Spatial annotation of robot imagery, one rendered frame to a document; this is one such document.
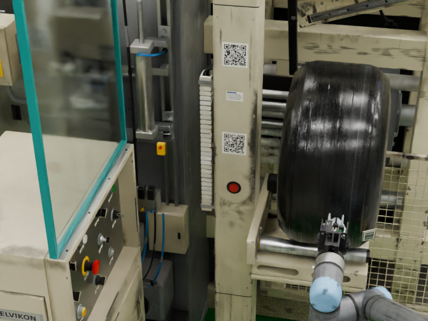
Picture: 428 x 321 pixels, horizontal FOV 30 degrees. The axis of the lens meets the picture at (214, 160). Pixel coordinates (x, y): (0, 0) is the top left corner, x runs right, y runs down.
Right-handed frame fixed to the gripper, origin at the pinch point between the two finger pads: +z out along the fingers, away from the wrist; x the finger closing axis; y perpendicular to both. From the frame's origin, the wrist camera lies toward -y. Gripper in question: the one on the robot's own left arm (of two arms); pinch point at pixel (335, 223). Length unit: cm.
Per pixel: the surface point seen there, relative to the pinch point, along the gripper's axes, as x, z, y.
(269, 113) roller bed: 28, 61, -1
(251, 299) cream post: 27, 21, -52
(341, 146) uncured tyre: 0.7, 6.5, 21.1
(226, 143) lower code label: 35.2, 20.6, 9.6
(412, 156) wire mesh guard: -22, 61, -12
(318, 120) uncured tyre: 7.7, 10.9, 25.9
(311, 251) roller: 7.1, 13.1, -21.2
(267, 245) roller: 20.7, 13.1, -21.2
